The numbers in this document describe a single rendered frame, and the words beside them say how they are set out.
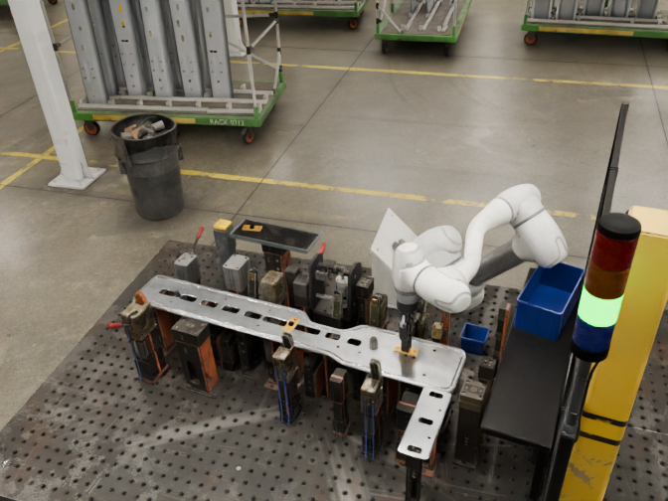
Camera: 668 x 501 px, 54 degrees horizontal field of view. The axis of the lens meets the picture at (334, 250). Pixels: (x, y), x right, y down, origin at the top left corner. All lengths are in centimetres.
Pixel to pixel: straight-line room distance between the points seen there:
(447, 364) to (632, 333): 105
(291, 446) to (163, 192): 304
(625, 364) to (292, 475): 134
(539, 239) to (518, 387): 53
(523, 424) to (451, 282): 51
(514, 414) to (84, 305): 312
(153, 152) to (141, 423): 266
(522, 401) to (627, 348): 84
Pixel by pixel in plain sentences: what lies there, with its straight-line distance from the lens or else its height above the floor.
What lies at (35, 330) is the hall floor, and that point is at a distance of 453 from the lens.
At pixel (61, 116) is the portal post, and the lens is 588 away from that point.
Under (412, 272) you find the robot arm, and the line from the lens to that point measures 208.
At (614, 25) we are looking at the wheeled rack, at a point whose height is 29.
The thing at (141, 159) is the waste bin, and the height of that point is 56.
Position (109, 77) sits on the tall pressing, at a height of 49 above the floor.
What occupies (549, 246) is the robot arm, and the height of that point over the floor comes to 133.
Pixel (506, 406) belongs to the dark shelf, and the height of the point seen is 103.
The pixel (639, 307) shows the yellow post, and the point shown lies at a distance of 141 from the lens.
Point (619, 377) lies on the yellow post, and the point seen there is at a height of 164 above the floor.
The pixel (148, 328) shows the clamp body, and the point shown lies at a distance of 273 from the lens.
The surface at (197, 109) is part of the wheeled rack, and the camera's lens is 641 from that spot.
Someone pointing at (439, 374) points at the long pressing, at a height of 100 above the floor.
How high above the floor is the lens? 268
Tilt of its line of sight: 35 degrees down
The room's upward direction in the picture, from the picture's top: 3 degrees counter-clockwise
